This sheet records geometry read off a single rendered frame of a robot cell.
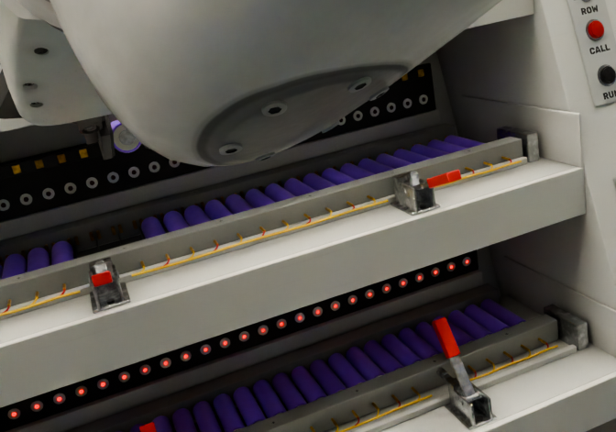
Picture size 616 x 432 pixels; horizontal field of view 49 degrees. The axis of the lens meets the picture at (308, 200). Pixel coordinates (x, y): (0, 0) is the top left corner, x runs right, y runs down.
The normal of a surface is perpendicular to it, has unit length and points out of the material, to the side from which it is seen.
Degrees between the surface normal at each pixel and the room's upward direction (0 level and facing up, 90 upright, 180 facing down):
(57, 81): 164
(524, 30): 90
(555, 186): 106
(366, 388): 16
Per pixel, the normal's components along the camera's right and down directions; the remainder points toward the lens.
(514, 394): -0.18, -0.94
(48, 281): 0.35, 0.22
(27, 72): 0.13, 0.95
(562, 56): 0.29, -0.04
